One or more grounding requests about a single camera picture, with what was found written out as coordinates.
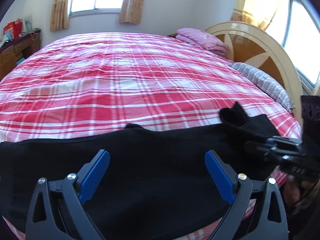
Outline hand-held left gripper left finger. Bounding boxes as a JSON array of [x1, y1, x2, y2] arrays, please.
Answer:
[[25, 149, 110, 240]]

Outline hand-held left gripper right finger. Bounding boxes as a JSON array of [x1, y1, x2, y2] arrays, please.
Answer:
[[204, 149, 289, 240]]

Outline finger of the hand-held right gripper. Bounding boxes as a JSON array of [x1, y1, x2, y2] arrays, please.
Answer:
[[241, 135, 303, 163]]

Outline black pants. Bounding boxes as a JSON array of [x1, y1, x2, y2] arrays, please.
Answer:
[[0, 101, 282, 240]]

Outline person's right forearm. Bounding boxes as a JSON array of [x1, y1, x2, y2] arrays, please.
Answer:
[[287, 179, 320, 240]]

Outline person's right hand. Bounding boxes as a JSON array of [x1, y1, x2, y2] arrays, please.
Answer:
[[285, 174, 303, 207]]

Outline striped pillow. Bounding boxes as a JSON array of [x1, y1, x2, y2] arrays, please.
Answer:
[[229, 62, 292, 110]]

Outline cream and wood headboard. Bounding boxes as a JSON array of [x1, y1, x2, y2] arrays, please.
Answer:
[[204, 21, 303, 120]]

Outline bed with red plaid sheet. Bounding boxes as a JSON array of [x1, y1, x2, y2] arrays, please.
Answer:
[[0, 32, 302, 240]]

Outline folded pink quilt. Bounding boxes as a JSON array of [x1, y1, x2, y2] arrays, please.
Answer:
[[176, 28, 229, 55]]

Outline yellow patterned curtain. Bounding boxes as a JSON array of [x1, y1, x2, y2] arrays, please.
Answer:
[[232, 0, 285, 30]]

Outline wooden desk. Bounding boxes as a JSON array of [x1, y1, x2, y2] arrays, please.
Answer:
[[0, 29, 42, 80]]

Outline red gift bag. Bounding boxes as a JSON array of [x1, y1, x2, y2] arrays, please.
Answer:
[[3, 18, 23, 40]]

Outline beige curtain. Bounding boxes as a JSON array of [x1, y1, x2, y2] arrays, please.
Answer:
[[119, 0, 148, 25], [49, 0, 74, 32]]

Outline large window with grey frame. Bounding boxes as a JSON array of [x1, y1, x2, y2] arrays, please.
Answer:
[[265, 0, 320, 88]]

